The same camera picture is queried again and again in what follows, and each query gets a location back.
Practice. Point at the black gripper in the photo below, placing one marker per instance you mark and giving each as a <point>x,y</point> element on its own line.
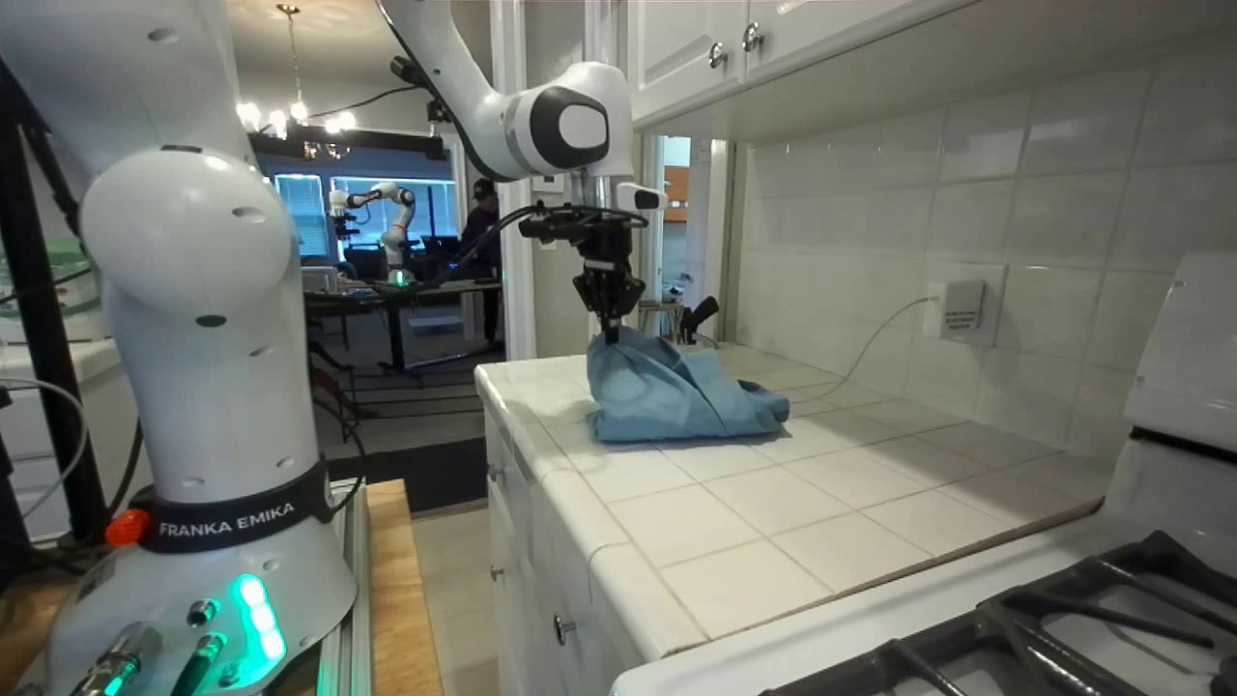
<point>607,274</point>

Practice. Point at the blue towel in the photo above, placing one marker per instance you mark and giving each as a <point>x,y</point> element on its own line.
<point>679,392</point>

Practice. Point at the small white background robot arm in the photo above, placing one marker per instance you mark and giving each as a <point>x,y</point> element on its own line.
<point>383,199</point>

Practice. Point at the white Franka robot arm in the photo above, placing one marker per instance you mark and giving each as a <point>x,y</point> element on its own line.
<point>199,323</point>

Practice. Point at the small black countertop object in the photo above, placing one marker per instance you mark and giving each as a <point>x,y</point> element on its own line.
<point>701,316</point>

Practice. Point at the person in dark clothes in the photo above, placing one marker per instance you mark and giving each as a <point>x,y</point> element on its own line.
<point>481,238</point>

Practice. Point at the dark background table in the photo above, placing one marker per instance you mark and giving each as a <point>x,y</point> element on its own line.
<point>413,296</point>

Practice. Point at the dark low platform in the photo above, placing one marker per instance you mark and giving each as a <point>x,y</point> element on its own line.
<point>420,470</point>

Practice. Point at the white counter base cabinet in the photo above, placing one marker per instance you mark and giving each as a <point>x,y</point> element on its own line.
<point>528,568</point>

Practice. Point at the silver cabinet knob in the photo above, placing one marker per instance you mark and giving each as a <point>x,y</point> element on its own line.
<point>754,38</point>
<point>717,55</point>

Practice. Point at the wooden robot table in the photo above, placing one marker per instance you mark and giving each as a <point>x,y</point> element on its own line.
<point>403,605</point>

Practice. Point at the chandelier with lit bulbs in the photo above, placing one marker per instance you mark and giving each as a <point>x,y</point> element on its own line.
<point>295,115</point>

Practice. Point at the black stove grate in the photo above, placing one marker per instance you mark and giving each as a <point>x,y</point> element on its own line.
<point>1147,602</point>
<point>902,662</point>

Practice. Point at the orange round button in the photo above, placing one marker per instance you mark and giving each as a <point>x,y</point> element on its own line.
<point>130,529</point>

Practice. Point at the grey wall outlet adapter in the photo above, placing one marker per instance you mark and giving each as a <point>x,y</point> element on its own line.
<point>967,309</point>

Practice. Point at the white wall cabinet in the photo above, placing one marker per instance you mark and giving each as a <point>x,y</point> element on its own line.
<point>824,34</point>

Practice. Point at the black metal frame post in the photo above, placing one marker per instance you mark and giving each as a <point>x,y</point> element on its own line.
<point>45,360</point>

